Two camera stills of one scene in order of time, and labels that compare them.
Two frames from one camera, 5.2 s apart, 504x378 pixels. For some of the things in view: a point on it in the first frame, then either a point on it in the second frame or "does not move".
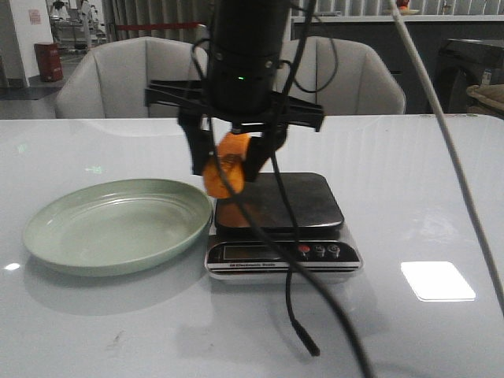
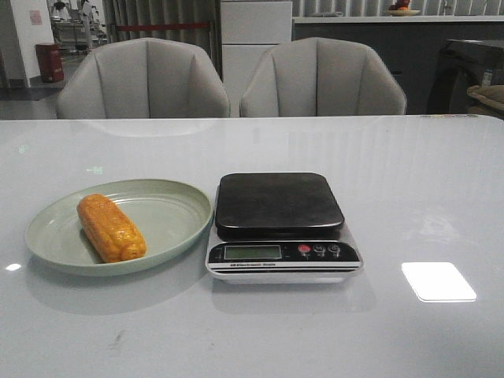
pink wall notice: x=35 y=16 does not move
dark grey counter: x=427 y=32 does not move
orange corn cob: x=232 y=149 → x=109 y=234
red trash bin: x=49 y=61 does not move
